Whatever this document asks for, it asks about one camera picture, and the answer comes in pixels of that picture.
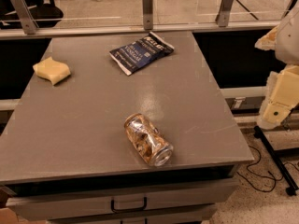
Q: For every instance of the black stand leg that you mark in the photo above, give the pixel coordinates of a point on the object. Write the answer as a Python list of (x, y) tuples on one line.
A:
[(292, 188)]

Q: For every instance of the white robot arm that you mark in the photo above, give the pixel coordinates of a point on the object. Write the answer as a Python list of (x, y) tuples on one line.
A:
[(287, 41)]

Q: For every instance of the grey drawer with handle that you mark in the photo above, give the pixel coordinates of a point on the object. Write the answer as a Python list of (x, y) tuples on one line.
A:
[(115, 201)]

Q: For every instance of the middle metal rail bracket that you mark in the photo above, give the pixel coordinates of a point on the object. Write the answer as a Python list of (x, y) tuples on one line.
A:
[(147, 6)]

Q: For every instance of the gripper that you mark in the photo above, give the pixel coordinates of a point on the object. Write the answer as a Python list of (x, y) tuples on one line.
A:
[(289, 42)]

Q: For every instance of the metal rail bracket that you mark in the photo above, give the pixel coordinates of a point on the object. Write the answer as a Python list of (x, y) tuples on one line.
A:
[(28, 24), (147, 6), (223, 15)]

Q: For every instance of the black office chair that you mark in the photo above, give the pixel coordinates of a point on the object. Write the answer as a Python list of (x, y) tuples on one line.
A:
[(44, 12)]

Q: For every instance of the lower grey drawer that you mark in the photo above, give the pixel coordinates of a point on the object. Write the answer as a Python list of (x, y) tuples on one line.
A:
[(173, 215)]

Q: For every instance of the blue chip bag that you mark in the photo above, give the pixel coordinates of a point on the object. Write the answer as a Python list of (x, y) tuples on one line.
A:
[(135, 56)]

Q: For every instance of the yellow sponge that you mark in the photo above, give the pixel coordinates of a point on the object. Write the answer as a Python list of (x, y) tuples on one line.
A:
[(52, 70)]

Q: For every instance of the right metal rail bracket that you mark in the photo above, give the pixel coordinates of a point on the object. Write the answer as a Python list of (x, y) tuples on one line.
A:
[(223, 15)]

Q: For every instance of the left metal rail bracket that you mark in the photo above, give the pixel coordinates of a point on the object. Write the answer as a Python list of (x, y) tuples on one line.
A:
[(28, 24)]

